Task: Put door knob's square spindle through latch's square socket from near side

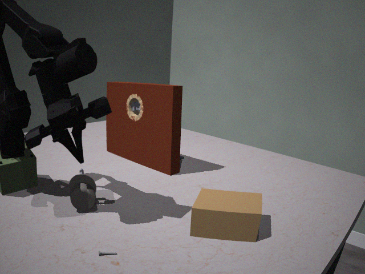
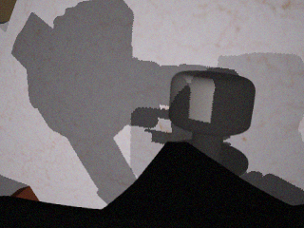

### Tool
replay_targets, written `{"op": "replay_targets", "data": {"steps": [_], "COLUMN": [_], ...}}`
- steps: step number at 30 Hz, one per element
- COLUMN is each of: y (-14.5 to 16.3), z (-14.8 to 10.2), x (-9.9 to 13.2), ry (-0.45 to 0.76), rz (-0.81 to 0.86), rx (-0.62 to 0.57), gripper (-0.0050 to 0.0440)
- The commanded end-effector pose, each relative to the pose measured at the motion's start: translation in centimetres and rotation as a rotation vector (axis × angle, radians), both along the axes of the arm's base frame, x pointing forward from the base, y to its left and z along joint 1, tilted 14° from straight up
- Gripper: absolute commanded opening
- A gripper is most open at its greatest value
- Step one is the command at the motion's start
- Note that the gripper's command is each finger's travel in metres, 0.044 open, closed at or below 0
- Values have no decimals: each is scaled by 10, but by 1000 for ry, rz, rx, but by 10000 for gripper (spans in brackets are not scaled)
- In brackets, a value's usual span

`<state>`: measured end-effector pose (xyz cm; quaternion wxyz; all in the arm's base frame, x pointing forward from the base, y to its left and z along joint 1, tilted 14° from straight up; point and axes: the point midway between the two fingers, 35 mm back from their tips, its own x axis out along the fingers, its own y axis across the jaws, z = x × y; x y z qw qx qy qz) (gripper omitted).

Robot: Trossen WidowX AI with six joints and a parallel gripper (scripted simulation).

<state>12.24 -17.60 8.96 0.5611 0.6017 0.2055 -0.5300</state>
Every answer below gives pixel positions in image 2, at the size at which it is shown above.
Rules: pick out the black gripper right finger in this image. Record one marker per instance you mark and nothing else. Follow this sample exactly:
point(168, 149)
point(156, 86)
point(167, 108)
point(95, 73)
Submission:
point(217, 198)

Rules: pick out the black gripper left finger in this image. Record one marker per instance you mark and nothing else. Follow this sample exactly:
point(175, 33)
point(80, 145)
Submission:
point(154, 200)

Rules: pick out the brown wooden door slab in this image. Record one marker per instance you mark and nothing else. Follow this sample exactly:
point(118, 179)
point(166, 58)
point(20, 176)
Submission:
point(25, 193)

